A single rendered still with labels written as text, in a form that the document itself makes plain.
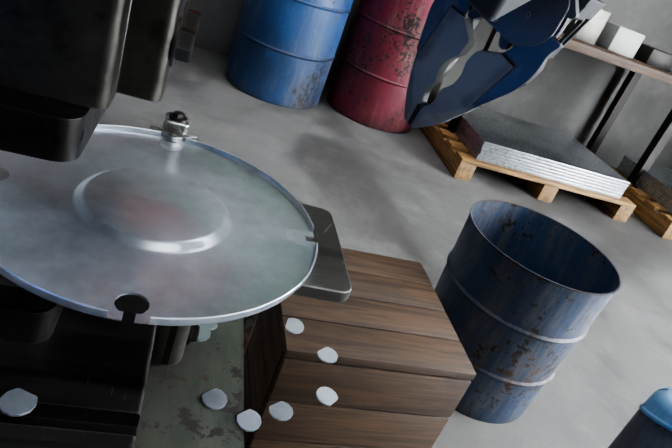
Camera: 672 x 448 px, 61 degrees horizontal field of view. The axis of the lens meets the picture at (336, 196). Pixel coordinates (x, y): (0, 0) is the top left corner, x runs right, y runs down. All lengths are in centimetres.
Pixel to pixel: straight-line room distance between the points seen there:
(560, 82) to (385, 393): 361
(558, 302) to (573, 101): 329
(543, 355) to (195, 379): 115
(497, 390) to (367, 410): 51
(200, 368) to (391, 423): 75
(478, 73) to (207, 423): 36
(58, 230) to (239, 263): 14
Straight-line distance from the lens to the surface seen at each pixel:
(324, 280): 49
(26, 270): 43
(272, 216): 55
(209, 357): 58
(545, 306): 147
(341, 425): 124
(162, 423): 53
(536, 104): 452
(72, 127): 39
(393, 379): 117
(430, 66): 44
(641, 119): 504
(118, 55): 40
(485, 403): 166
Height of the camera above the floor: 105
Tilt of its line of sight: 25 degrees down
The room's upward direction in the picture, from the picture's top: 21 degrees clockwise
